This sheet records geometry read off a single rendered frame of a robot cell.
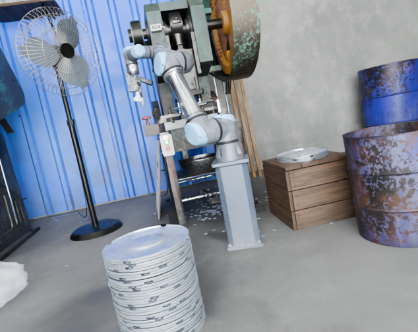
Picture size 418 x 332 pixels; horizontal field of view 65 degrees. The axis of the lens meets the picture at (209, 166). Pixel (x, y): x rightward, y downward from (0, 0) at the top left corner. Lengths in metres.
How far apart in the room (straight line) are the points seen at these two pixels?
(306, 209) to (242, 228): 0.37
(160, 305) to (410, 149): 1.08
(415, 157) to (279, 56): 2.64
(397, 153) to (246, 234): 0.77
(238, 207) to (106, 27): 2.56
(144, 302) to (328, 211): 1.16
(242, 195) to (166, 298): 0.74
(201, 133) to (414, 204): 0.93
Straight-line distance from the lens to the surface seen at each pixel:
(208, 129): 1.53
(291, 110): 3.89
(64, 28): 2.60
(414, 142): 1.49
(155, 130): 2.13
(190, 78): 2.32
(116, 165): 3.55
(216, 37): 2.84
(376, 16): 4.59
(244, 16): 2.18
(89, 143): 3.57
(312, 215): 1.86
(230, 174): 1.61
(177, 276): 1.06
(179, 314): 1.11
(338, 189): 1.89
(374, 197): 1.56
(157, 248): 1.06
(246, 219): 1.66
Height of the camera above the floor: 0.67
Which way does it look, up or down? 8 degrees down
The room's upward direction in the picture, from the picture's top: 11 degrees counter-clockwise
